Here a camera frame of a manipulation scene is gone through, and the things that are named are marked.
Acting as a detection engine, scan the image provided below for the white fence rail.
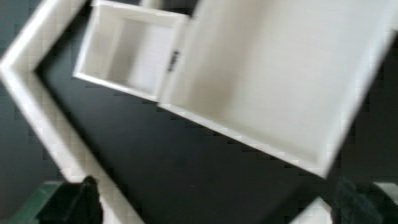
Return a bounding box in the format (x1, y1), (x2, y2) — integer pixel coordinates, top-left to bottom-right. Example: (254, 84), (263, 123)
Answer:
(0, 63), (146, 224)
(0, 0), (87, 68)

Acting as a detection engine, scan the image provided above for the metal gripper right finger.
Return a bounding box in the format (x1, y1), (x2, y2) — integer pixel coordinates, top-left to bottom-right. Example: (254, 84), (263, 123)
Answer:
(330, 177), (398, 224)

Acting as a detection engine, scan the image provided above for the white drawer box without knob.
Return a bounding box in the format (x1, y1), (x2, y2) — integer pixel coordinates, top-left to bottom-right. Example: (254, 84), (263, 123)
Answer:
(73, 0), (188, 101)

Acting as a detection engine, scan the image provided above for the white front fence rail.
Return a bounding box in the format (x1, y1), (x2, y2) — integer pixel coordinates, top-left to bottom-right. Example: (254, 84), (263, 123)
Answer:
(0, 63), (146, 224)

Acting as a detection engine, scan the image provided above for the white left fence rail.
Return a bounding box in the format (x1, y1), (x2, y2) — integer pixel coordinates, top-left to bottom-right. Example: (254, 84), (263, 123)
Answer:
(0, 0), (87, 68)

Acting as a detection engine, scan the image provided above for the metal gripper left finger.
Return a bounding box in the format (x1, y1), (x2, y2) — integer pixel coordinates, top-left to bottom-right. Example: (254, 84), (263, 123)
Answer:
(11, 176), (103, 224)

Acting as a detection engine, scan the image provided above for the white drawer cabinet housing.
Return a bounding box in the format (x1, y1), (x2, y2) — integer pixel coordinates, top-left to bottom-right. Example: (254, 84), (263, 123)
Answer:
(160, 0), (398, 175)

